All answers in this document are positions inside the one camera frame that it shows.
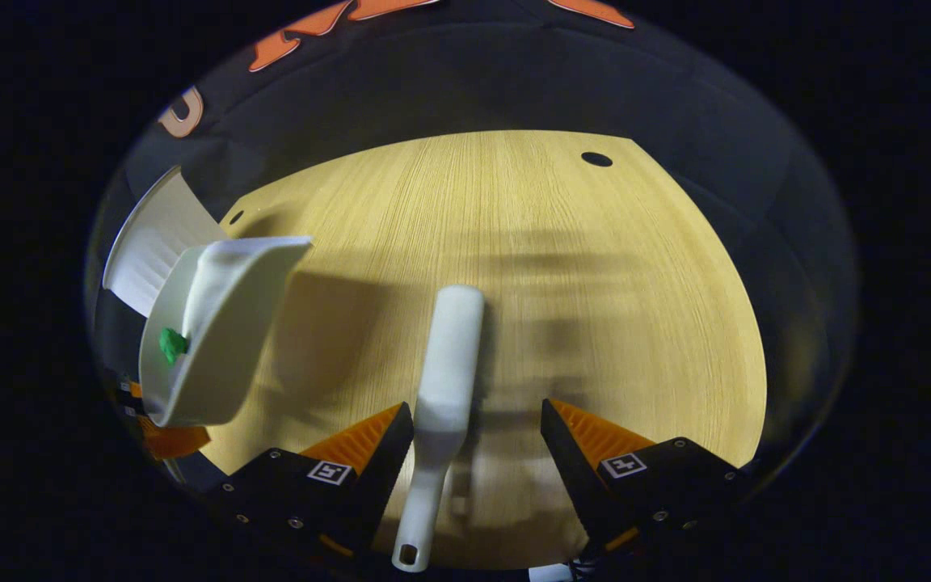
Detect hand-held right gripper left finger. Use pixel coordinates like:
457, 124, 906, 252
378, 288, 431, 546
207, 402, 415, 559

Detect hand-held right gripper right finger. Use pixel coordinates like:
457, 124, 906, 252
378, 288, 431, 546
539, 398, 757, 559

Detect green paper trash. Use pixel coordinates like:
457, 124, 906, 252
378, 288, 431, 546
159, 327, 189, 365

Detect grey plastic dustpan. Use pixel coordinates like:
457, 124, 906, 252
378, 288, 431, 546
139, 235, 314, 428

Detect small grey broom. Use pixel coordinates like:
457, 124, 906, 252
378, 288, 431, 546
391, 285, 486, 573

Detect white ribbed garbage bin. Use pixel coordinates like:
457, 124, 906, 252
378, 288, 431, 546
102, 166, 228, 318

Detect wooden desktop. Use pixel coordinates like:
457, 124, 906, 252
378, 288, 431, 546
199, 129, 768, 571

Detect black backdrop cloth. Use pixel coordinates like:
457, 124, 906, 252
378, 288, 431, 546
90, 0, 858, 486

